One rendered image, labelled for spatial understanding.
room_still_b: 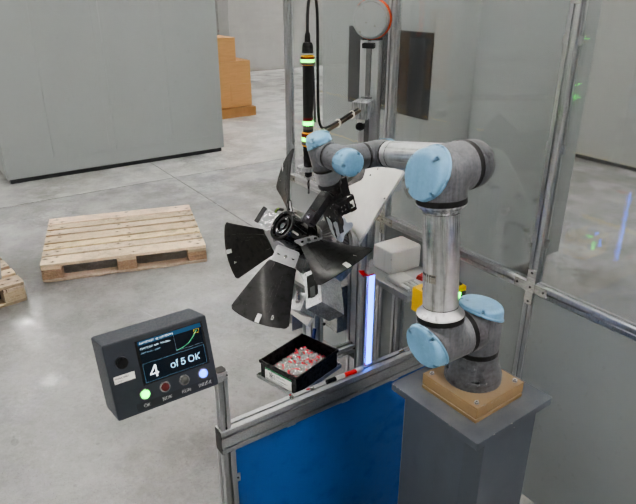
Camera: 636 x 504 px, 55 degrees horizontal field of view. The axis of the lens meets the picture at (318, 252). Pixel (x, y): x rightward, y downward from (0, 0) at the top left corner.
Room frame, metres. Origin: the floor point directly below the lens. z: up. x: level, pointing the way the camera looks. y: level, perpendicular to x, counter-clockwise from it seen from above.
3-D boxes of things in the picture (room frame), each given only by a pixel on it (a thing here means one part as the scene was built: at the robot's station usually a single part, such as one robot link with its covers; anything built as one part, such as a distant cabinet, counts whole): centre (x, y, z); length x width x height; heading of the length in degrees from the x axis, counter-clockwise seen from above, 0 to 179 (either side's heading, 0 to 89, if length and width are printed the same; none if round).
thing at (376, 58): (2.64, -0.22, 0.90); 0.08 x 0.06 x 1.80; 69
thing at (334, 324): (2.35, -0.12, 0.73); 0.15 x 0.09 x 0.22; 124
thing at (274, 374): (1.71, 0.06, 0.85); 0.22 x 0.17 x 0.07; 140
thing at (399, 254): (2.46, -0.34, 0.92); 0.17 x 0.16 x 0.11; 124
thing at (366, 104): (2.56, -0.19, 1.53); 0.10 x 0.07 x 0.09; 159
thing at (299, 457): (1.62, -0.09, 0.45); 0.82 x 0.02 x 0.66; 124
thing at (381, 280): (2.38, -0.36, 0.85); 0.36 x 0.24 x 0.03; 34
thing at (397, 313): (2.38, -0.36, 0.42); 0.04 x 0.04 x 0.83; 34
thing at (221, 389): (1.37, 0.27, 0.96); 0.03 x 0.03 x 0.20; 34
